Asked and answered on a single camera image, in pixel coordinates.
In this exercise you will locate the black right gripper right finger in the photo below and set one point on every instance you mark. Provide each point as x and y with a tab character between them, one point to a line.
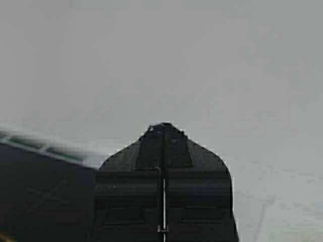
199	202

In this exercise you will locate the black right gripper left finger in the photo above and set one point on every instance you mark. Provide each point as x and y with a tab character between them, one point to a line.
129	191

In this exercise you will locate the black glass cooktop stove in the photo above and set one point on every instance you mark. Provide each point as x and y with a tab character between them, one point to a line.
47	190

